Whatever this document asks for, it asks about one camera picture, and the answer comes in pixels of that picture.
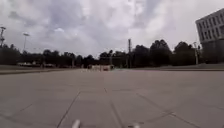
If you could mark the tall dark pole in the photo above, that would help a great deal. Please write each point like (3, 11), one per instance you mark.
(129, 50)

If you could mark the grey paved plaza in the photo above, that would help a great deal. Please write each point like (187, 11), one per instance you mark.
(110, 100)

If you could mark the row of dark trees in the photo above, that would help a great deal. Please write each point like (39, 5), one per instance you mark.
(160, 53)

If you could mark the grass strip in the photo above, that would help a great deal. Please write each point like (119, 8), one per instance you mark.
(20, 68)
(193, 66)

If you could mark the pale pole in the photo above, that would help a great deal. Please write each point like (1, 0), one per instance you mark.
(196, 55)

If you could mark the floodlight mast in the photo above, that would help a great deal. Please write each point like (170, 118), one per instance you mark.
(2, 35)
(25, 41)

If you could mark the pale grey building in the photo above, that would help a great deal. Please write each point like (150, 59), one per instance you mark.
(211, 30)

